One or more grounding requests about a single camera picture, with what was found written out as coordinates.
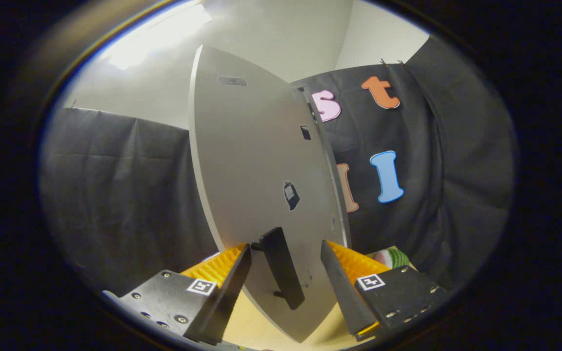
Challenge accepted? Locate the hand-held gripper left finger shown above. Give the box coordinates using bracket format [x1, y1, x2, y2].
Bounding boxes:
[103, 243, 252, 345]

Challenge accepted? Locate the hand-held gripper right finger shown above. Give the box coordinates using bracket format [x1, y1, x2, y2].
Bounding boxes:
[320, 240, 450, 340]

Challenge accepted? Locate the black cabinet door handle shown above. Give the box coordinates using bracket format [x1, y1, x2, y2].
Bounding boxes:
[251, 227, 306, 311]

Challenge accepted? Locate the dark grey shoe cabinet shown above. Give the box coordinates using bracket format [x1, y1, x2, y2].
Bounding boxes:
[291, 84, 356, 250]

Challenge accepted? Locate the watermelon slice toy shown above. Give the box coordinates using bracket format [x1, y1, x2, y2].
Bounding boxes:
[374, 248, 410, 270]

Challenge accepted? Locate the black backdrop cloth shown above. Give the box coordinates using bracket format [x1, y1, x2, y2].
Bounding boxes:
[40, 37, 516, 293]

